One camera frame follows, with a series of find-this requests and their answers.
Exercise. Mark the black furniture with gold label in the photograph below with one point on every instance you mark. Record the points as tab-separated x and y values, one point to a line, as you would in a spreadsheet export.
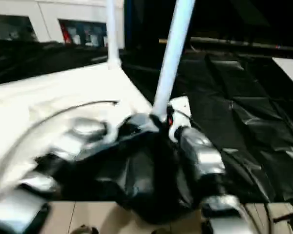
244	19

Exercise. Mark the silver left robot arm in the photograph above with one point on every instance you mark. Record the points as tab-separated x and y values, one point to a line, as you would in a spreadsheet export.
44	165

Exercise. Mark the white plastic table leg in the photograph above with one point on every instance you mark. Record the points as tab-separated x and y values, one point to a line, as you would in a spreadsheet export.
173	48
113	29

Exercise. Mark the white plastic table top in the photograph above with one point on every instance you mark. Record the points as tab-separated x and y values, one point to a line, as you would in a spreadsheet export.
44	97

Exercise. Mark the white cabinet with glass doors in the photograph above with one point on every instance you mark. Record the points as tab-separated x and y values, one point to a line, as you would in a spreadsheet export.
44	19

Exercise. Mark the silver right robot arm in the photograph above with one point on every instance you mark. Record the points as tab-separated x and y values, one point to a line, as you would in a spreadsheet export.
205	161

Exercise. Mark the black mat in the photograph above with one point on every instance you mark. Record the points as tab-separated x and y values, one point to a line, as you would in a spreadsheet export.
244	112

